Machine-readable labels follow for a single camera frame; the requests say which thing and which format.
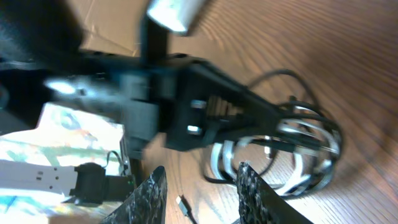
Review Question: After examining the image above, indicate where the black usb cable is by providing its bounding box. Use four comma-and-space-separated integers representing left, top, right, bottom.
175, 68, 345, 224

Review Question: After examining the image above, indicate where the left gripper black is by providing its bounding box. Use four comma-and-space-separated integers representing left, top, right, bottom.
46, 54, 282, 159

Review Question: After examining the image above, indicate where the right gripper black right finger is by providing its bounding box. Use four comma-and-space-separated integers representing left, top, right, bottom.
235, 162, 312, 224

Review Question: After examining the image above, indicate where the cardboard box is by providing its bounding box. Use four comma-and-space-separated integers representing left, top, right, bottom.
67, 0, 147, 57

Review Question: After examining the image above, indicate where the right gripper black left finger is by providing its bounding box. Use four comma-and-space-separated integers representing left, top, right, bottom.
100, 166, 168, 224

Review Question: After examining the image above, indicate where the white usb cable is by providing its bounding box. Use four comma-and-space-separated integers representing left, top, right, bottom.
210, 105, 341, 197

